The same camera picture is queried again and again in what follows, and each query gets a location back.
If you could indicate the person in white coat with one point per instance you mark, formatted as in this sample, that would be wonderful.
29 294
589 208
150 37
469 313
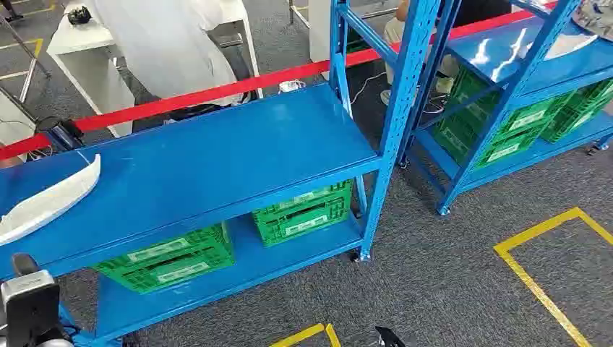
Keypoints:
167 48

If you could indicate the white curved plastic part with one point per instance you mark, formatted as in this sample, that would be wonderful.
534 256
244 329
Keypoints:
48 201

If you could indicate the small blue metal shelf rack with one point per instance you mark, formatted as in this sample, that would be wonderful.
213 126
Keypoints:
503 48

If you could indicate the seated person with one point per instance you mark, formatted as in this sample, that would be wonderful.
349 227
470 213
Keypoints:
397 33

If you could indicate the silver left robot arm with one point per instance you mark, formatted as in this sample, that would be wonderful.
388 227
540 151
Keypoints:
55 343

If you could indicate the white table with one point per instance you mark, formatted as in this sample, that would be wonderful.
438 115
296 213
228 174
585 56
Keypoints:
81 52

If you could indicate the large blue metal shelf rack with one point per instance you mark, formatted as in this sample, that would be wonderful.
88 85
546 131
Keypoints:
215 158

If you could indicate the white power strip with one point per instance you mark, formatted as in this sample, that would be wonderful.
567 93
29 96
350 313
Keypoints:
291 86

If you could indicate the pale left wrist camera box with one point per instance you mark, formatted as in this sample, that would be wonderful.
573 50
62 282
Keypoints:
31 306

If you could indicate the small black device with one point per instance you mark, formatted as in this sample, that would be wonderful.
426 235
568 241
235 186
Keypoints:
79 14

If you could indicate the steel barrier frame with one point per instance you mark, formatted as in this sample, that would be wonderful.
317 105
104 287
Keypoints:
28 72

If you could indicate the yellow floor tape square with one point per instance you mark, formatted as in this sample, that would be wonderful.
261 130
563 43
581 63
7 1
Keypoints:
306 336
531 282

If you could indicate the white cabinet panel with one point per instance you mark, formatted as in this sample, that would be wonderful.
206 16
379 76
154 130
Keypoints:
320 28

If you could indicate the black barrier post head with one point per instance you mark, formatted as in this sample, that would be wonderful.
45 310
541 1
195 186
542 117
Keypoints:
60 131

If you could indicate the red barrier belt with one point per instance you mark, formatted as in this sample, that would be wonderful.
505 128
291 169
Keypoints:
191 98

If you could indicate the green plastic crate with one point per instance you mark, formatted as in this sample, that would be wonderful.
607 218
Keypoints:
301 215
503 151
579 112
522 117
167 261

